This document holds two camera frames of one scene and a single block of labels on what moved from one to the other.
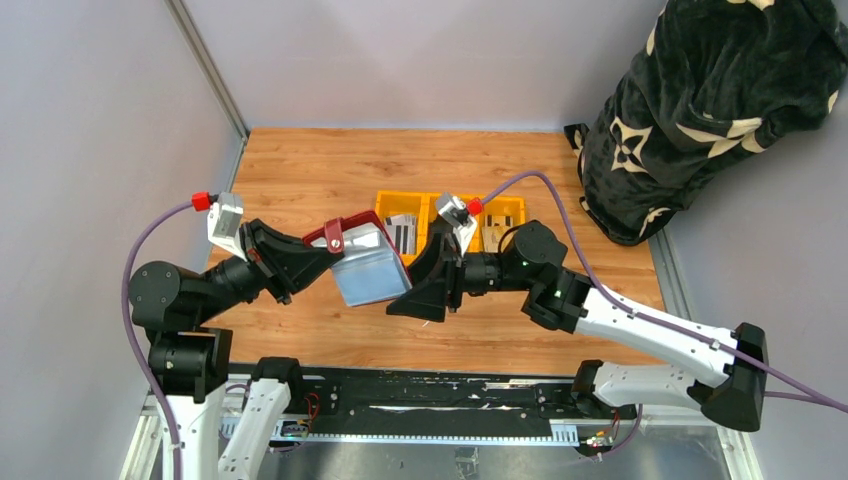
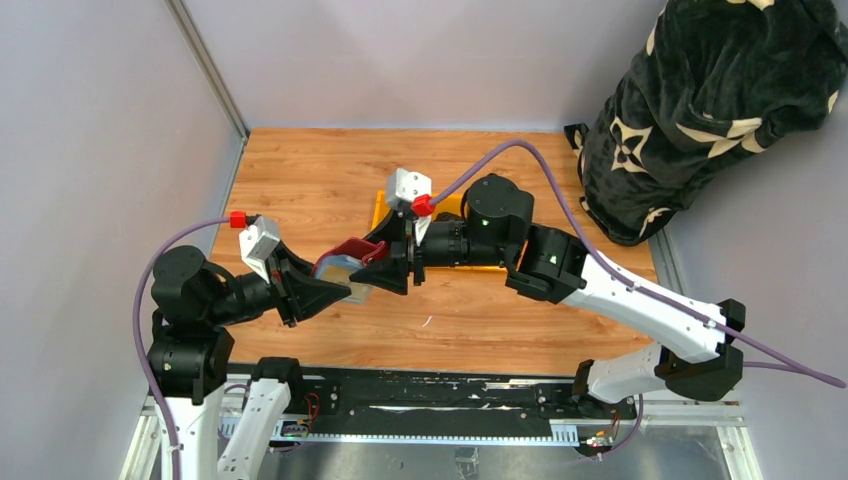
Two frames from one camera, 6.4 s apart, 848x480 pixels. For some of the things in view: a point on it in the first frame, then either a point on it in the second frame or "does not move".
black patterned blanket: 716,81 does not move
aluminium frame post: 186,26 does not move
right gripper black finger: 432,267 → 392,232
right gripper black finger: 427,300 → 391,275
